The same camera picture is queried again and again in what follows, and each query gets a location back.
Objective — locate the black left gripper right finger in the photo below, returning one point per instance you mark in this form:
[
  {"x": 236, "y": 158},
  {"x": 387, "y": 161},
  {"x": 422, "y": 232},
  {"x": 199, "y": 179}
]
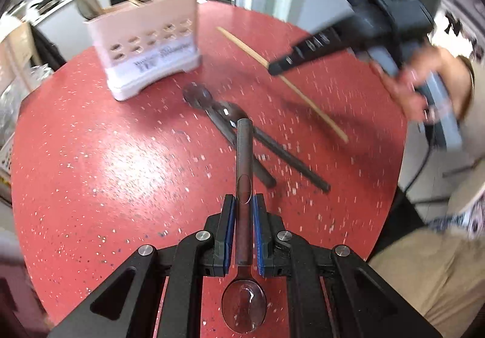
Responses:
[{"x": 331, "y": 292}]

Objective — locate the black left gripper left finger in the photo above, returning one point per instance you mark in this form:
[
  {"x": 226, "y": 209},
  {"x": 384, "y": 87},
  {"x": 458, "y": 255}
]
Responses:
[{"x": 157, "y": 292}]

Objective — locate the dark metal spoon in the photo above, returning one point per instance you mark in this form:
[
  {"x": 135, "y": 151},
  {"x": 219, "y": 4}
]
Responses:
[{"x": 244, "y": 301}]

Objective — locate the person's right hand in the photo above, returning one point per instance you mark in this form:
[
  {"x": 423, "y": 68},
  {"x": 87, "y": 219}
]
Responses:
[{"x": 403, "y": 88}]

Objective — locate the wooden chopstick right side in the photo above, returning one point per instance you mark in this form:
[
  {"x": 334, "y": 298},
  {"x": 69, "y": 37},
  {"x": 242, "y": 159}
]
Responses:
[{"x": 264, "y": 63}]

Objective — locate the dark spoon on table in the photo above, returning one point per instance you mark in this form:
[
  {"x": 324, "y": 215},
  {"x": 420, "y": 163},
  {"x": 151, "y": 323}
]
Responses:
[
  {"x": 199, "y": 97},
  {"x": 232, "y": 113}
]

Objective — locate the pink plastic utensil holder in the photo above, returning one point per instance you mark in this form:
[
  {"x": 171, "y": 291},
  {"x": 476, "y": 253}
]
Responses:
[{"x": 139, "y": 45}]

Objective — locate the black jacket hanging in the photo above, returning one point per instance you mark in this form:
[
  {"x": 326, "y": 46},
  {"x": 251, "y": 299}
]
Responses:
[{"x": 47, "y": 51}]

